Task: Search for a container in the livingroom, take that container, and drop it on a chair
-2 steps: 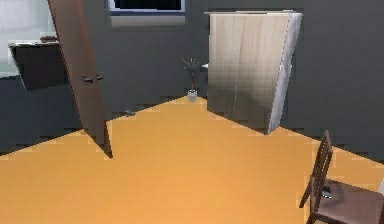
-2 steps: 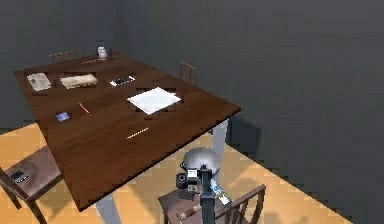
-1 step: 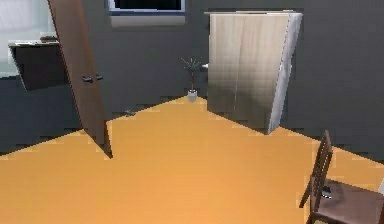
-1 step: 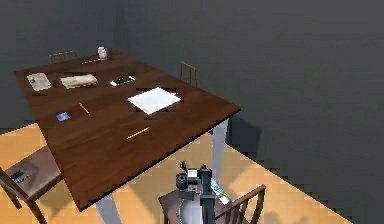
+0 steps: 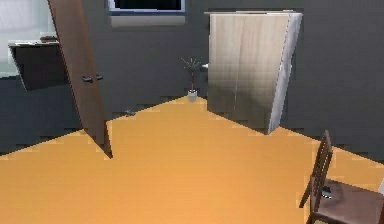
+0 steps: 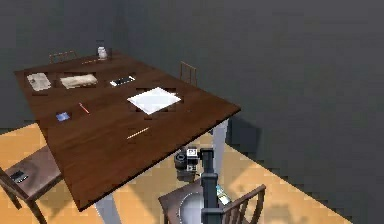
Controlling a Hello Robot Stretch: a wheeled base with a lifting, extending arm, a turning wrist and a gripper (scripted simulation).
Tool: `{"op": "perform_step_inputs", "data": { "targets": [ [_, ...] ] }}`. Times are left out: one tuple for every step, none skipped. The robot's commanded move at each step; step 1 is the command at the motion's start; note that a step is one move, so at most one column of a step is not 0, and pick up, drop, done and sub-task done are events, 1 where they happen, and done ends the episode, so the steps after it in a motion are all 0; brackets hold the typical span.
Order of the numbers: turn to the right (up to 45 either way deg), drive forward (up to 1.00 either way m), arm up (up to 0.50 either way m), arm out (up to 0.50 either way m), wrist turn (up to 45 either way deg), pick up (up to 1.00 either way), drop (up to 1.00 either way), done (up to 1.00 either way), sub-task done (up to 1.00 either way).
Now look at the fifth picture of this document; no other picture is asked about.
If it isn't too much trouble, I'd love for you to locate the black door handle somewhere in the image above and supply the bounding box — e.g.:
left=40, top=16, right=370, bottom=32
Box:
left=81, top=73, right=104, bottom=84

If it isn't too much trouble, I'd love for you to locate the beige wooden cupboard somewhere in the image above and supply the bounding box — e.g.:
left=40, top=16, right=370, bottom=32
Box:
left=203, top=10, right=304, bottom=135

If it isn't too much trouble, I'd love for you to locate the white framed window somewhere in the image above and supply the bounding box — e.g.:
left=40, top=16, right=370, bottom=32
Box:
left=107, top=0, right=187, bottom=16

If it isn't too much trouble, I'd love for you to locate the dark wall-mounted cabinet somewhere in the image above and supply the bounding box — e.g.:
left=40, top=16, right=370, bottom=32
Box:
left=7, top=35, right=70, bottom=92

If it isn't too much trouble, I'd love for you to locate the house plant in white pot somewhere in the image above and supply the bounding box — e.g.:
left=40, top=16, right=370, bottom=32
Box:
left=180, top=56, right=203, bottom=103

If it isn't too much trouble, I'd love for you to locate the brown room door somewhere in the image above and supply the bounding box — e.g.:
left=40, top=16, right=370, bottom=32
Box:
left=46, top=0, right=114, bottom=159

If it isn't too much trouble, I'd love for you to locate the dark brown wooden chair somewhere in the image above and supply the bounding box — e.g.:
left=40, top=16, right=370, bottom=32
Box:
left=298, top=129, right=384, bottom=224

